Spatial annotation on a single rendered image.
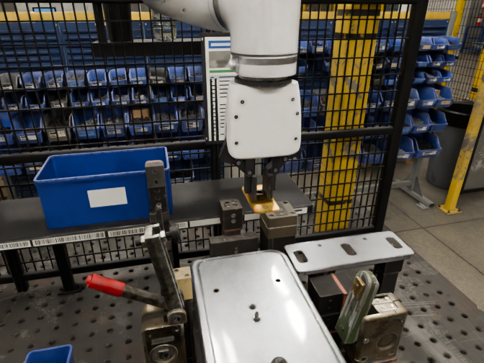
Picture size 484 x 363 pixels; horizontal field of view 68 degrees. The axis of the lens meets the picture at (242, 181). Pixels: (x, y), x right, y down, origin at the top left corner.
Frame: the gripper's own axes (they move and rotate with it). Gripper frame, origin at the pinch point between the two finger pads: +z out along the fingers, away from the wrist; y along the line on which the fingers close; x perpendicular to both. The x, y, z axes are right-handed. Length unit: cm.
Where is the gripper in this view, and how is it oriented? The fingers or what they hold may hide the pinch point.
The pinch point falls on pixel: (259, 184)
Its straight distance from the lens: 53.3
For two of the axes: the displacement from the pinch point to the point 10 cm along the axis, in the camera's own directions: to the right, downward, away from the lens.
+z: 0.0, 9.0, 4.3
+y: 9.7, -0.9, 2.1
